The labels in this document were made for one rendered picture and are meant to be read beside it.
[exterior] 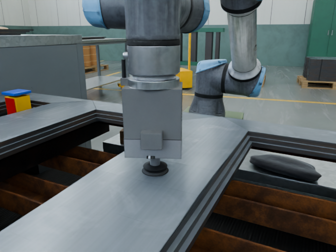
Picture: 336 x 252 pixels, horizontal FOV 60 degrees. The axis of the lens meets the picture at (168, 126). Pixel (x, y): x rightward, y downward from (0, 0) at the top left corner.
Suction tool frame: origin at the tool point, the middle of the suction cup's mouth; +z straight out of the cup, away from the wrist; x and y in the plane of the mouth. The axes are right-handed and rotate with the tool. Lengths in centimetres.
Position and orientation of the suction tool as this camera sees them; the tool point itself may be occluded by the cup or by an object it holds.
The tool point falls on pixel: (155, 177)
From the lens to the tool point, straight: 48.0
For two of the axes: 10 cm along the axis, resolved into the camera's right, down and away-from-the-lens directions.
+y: 10.0, 0.2, -0.6
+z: 0.0, 9.5, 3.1
